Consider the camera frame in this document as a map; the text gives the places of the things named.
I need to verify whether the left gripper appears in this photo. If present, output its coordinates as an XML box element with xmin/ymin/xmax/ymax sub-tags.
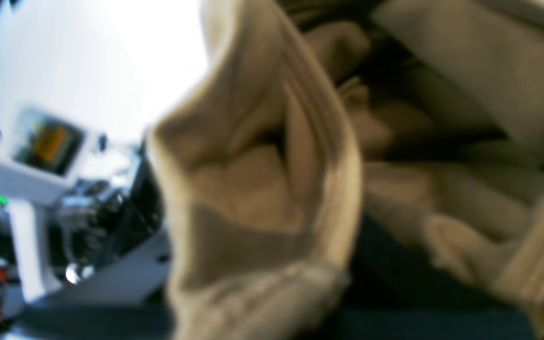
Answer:
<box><xmin>0</xmin><ymin>161</ymin><xmax>170</xmax><ymax>303</ymax></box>

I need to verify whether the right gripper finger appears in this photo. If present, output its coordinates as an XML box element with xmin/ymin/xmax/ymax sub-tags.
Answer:
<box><xmin>338</xmin><ymin>215</ymin><xmax>535</xmax><ymax>340</ymax></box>

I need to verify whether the brown t-shirt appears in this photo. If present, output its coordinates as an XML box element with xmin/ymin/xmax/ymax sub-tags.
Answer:
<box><xmin>147</xmin><ymin>0</ymin><xmax>544</xmax><ymax>340</ymax></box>

